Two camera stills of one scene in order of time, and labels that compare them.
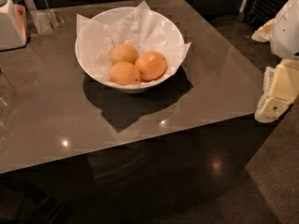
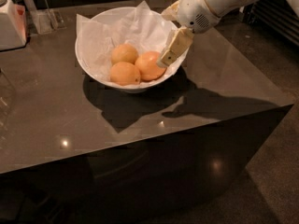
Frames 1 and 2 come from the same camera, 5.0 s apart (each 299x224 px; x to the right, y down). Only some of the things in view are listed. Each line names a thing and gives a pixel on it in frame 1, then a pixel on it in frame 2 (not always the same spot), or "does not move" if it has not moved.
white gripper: x=286 y=32 → x=193 y=10
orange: x=152 y=65 does not move
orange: x=124 y=52 does not move
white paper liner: x=142 y=28 does not move
